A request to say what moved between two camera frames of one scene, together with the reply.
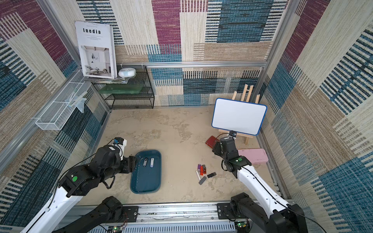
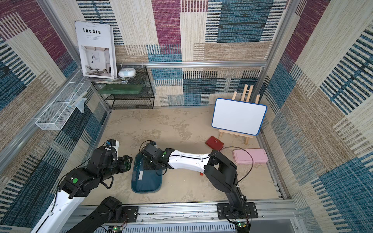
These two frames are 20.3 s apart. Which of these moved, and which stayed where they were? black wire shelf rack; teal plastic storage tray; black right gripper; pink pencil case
Moved: black right gripper
Stayed: pink pencil case; black wire shelf rack; teal plastic storage tray
